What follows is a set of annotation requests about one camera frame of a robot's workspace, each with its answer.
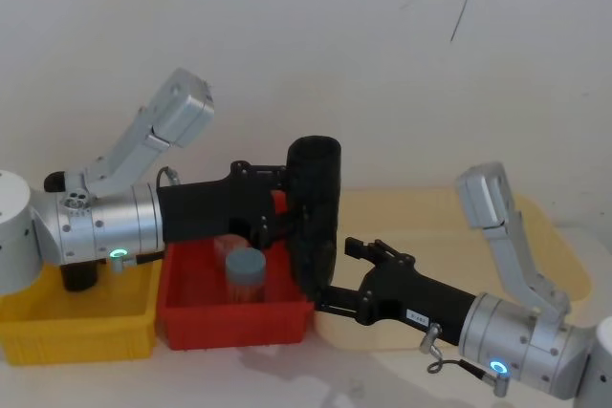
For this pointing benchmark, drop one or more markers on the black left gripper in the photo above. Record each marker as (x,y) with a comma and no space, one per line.
(205,212)

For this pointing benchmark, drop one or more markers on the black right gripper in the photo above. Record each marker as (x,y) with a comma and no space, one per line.
(416,298)

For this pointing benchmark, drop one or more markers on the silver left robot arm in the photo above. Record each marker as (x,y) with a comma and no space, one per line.
(119,221)

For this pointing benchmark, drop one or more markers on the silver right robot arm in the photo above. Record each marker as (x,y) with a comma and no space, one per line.
(516,331)

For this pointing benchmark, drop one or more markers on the clear plastic container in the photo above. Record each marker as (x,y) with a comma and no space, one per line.
(228,245)

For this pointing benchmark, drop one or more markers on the clear jar with grey lid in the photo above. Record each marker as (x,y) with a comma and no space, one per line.
(246,274)

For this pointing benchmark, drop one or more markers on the cream plastic tray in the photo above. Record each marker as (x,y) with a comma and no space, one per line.
(421,221)

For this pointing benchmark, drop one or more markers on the red plastic bin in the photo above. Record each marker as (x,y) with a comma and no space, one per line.
(201,317)

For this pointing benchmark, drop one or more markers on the yellow plastic bin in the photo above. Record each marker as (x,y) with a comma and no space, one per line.
(72,336)

